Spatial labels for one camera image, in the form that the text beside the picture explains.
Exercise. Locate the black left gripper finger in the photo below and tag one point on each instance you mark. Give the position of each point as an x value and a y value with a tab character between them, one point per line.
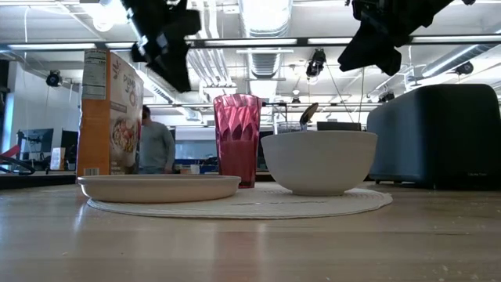
141	53
174	66

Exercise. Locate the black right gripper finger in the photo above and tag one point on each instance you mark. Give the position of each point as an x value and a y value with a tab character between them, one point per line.
392	60
362	51

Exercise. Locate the orange cereal box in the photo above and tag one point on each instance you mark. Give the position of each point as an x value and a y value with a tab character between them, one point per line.
94	137

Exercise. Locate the pink faceted tumbler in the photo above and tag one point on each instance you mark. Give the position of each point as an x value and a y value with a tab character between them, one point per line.
236	156

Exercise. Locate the white ceramic bowl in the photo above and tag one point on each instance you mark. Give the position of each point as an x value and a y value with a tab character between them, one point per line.
319	164

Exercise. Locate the white shallow plate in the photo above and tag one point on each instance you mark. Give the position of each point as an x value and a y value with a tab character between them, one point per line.
156	190

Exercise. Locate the black ceiling spotlight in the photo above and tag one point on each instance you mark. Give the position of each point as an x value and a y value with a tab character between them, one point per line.
386	96
53	78
464	68
316	62

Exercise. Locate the white ceiling pipes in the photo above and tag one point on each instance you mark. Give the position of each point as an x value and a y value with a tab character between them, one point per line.
213	74

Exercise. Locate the black computer monitor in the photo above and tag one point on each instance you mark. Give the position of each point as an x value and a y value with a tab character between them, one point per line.
70	147
37	139
338	126

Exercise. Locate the person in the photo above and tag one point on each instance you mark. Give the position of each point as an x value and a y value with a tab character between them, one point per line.
156	145

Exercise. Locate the dark grey toaster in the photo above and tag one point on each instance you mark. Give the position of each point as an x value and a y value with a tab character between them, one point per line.
430	137

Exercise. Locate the white cup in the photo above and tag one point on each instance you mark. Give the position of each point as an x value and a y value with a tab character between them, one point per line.
195	169

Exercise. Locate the red bar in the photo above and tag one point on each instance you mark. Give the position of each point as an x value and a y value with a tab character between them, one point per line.
11	151

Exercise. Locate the black curved bar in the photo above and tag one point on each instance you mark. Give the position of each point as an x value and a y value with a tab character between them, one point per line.
19	164

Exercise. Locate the white round woven placemat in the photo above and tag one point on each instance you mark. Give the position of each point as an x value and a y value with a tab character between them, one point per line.
266	205

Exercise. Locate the black overhead frame bar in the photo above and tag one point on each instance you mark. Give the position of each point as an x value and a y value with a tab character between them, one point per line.
250	43

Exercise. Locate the silver ventilation duct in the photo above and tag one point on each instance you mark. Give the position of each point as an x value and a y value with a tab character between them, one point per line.
266	62

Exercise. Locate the black metal rack frame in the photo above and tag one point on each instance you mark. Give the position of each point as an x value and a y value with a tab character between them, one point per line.
274	104

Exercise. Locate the black table edge rail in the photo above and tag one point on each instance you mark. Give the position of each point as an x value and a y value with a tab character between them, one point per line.
39	180

